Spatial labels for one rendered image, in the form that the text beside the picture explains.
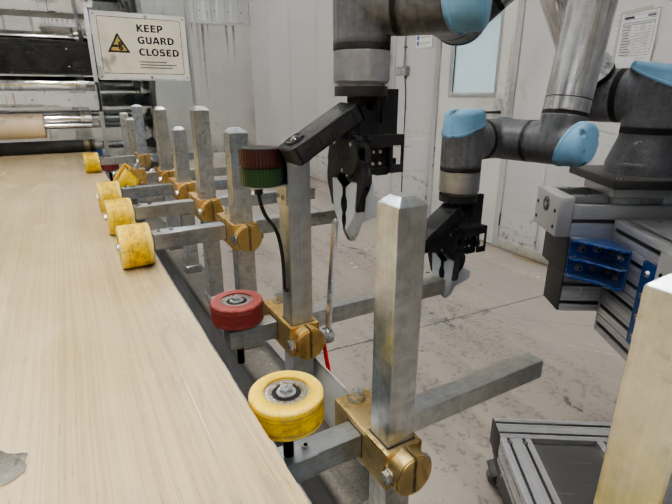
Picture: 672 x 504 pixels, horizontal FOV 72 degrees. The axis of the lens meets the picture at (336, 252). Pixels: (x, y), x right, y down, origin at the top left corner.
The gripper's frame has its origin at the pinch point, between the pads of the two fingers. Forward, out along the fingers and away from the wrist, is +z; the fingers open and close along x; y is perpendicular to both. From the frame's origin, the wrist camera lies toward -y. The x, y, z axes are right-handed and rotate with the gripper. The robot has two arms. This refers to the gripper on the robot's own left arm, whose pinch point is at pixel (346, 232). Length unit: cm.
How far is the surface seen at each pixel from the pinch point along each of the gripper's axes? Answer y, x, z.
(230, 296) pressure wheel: -14.3, 11.2, 11.0
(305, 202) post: -5.1, 3.0, -4.4
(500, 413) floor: 102, 42, 101
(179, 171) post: -4, 78, 1
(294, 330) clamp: -7.7, 2.4, 14.9
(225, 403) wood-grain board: -23.9, -13.5, 11.6
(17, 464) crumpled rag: -42.0, -12.5, 11.2
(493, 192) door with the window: 275, 196, 56
